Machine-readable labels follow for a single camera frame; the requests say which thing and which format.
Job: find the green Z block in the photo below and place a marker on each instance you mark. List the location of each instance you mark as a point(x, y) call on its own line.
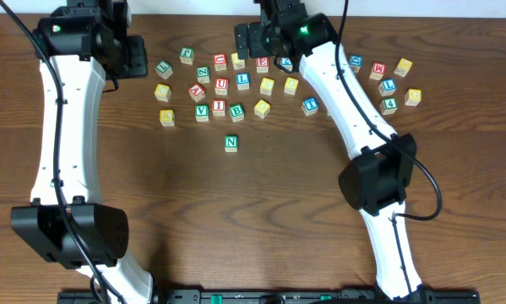
point(203, 75)

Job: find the red A block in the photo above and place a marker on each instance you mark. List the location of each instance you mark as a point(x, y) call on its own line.
point(197, 92)

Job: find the yellow o block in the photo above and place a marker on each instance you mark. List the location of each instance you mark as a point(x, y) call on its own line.
point(290, 87)
point(262, 109)

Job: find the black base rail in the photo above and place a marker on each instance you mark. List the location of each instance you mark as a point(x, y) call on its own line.
point(359, 296)

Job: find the red E block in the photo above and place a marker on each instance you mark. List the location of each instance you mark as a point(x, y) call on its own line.
point(262, 65)

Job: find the yellow O block lower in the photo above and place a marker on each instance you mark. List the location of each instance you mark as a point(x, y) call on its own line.
point(262, 109)

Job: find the red I block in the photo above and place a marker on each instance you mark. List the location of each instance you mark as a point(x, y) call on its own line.
point(219, 108)

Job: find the green N block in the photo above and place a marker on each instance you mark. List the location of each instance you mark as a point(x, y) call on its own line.
point(231, 143)

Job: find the yellow C block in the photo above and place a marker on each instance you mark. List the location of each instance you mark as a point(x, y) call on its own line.
point(163, 92)

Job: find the yellow block far right top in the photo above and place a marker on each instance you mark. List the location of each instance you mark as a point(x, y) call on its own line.
point(403, 67)

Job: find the yellow G block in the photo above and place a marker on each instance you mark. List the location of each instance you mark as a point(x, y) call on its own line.
point(413, 97)

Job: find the blue L block right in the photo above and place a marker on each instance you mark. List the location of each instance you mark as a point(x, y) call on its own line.
point(387, 87)

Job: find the blue 2 block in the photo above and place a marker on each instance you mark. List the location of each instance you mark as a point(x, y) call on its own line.
point(285, 64)

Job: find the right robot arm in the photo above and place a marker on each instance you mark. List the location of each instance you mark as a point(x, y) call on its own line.
point(381, 161)

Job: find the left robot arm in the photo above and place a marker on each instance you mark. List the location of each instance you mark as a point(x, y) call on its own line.
point(82, 46)

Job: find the green 4 block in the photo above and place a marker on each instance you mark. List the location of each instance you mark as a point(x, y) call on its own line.
point(388, 106)

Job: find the green B block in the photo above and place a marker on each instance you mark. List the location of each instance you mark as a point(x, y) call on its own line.
point(237, 112)

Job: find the blue D block right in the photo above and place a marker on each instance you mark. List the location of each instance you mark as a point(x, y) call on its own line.
point(355, 62)

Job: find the yellow K block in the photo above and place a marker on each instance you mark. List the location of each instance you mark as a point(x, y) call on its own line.
point(167, 118)

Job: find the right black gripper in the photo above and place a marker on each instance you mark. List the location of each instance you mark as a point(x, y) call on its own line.
point(244, 40)

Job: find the yellow block top row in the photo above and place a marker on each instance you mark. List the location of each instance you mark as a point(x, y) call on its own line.
point(237, 63)

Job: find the red M block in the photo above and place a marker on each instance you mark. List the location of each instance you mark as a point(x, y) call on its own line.
point(378, 70)

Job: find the blue l block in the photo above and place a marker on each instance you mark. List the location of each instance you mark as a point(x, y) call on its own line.
point(387, 87)
point(243, 81)

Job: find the green V block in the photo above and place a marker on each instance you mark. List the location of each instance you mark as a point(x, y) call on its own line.
point(201, 113)

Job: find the blue T block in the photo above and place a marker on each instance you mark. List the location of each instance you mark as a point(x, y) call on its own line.
point(310, 106)

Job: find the green L block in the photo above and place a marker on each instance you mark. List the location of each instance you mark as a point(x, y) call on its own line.
point(164, 69)

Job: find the yellow S block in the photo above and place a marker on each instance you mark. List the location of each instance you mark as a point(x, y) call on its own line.
point(266, 86)

